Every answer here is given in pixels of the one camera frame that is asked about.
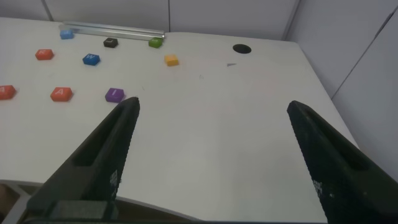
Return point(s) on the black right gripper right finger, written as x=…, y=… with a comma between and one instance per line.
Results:
x=342, y=177

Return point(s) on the purple block letter I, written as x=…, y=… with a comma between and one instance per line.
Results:
x=114, y=95

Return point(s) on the yellow letter block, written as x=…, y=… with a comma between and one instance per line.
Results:
x=171, y=60

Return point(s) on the orange block letter R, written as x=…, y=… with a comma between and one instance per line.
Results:
x=44, y=54

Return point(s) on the light blue letter block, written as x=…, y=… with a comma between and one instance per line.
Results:
x=66, y=34

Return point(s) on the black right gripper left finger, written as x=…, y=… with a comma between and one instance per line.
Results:
x=99, y=161

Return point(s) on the white BAAI sign board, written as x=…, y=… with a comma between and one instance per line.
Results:
x=124, y=31

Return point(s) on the black table grommet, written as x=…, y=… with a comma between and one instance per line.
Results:
x=242, y=48

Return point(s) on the orange block letter A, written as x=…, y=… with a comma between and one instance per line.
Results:
x=61, y=94
x=7, y=92

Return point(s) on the black block letter L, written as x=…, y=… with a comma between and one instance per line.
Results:
x=110, y=42

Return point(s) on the blue block letter W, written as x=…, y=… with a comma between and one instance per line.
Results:
x=91, y=59

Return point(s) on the green block letter S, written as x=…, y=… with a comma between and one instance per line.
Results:
x=155, y=42

